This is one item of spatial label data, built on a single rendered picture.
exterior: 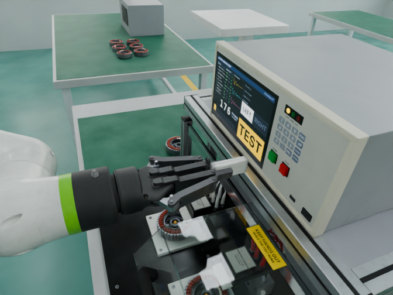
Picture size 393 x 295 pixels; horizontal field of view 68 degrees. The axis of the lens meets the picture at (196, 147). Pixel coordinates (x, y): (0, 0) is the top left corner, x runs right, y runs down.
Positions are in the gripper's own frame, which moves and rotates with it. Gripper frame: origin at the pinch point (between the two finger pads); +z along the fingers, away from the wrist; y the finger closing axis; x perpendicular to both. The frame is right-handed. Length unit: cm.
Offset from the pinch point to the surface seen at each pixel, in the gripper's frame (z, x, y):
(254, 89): 9.6, 9.8, -10.1
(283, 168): 9.1, 0.6, 3.9
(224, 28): 39, 2, -82
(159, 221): -7.8, -36.2, -21.3
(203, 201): 5.5, -31.0, -20.1
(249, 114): 9.6, 3.9, -10.4
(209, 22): 37, 2, -93
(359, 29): 286, -45, -220
